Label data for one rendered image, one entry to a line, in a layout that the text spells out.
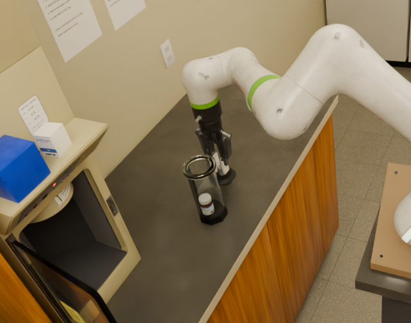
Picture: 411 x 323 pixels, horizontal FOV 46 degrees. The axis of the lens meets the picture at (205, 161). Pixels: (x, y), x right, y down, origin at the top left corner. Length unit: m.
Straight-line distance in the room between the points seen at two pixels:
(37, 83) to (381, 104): 0.77
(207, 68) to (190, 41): 0.96
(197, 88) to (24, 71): 0.52
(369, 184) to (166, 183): 1.55
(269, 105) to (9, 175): 0.56
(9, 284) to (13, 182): 0.23
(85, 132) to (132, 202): 0.68
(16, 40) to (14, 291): 0.55
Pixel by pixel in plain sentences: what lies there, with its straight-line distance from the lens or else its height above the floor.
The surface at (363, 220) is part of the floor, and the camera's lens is 2.86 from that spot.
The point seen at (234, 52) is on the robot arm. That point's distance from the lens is 1.46.
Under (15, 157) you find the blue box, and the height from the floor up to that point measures 1.60.
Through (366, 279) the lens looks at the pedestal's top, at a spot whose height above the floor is 0.94.
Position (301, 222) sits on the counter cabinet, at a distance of 2.09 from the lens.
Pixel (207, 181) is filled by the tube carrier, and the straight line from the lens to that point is 1.50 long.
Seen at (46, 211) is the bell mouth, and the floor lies 1.33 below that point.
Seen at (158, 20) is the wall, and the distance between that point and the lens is 2.19.
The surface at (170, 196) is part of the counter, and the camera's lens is 1.78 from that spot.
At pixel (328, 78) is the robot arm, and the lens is 1.06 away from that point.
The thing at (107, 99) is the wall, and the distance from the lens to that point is 1.97.
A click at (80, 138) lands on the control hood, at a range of 1.17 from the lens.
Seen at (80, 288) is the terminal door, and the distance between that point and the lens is 1.01.
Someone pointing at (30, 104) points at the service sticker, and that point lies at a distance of 1.18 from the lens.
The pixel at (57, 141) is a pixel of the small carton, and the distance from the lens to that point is 1.13.
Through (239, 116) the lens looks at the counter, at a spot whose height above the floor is 0.94.
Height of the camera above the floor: 2.11
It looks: 38 degrees down
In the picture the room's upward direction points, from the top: 16 degrees counter-clockwise
